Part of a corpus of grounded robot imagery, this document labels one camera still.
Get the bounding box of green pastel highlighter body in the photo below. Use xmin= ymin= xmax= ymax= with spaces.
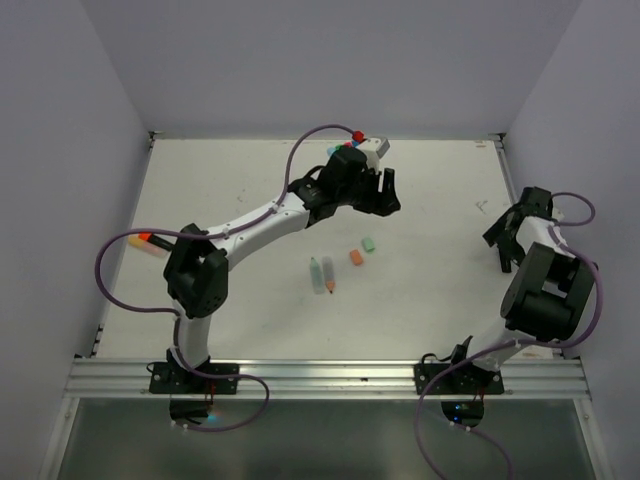
xmin=309 ymin=257 xmax=325 ymax=294

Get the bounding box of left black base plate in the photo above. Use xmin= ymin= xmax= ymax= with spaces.
xmin=147 ymin=358 xmax=240 ymax=396

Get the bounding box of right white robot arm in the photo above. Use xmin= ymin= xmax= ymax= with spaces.
xmin=445 ymin=187 xmax=594 ymax=393

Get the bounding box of orange pastel cap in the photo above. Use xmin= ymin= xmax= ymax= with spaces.
xmin=349 ymin=249 xmax=364 ymax=266

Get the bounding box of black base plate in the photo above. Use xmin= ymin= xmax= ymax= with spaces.
xmin=147 ymin=358 xmax=240 ymax=396
xmin=413 ymin=363 xmax=505 ymax=395

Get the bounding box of orange cap black highlighter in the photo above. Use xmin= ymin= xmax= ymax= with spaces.
xmin=138 ymin=232 xmax=174 ymax=252

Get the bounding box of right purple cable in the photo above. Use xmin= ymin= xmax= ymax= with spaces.
xmin=413 ymin=190 xmax=607 ymax=480

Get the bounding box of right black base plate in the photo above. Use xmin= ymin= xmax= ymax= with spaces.
xmin=413 ymin=363 xmax=505 ymax=395

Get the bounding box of green pastel cap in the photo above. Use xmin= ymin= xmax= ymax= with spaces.
xmin=361 ymin=237 xmax=376 ymax=253

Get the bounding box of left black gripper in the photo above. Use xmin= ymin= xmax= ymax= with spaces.
xmin=337 ymin=164 xmax=400 ymax=217

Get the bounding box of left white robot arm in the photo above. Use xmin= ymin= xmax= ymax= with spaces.
xmin=163 ymin=137 xmax=401 ymax=393

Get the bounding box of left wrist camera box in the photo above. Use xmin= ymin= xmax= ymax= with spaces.
xmin=359 ymin=137 xmax=390 ymax=160

